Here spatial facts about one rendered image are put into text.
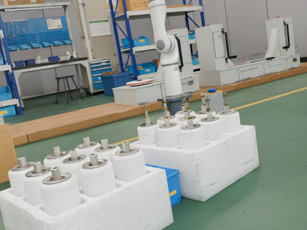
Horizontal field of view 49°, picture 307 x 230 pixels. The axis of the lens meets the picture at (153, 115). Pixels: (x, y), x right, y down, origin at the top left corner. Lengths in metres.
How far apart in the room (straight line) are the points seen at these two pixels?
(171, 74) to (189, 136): 0.65
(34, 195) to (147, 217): 0.33
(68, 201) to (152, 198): 0.26
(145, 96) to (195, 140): 2.24
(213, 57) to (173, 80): 2.32
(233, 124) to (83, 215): 0.75
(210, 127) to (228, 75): 2.85
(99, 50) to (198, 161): 6.66
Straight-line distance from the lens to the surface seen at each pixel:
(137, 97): 3.38
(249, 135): 1.43
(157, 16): 1.80
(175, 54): 1.83
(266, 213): 1.13
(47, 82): 9.59
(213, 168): 1.24
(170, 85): 1.80
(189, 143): 1.21
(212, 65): 4.12
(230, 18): 8.42
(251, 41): 8.03
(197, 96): 3.70
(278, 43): 5.08
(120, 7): 6.85
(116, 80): 5.82
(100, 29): 7.78
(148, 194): 1.02
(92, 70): 6.75
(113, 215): 0.95
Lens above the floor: 0.52
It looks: 9 degrees down
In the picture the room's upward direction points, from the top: 9 degrees counter-clockwise
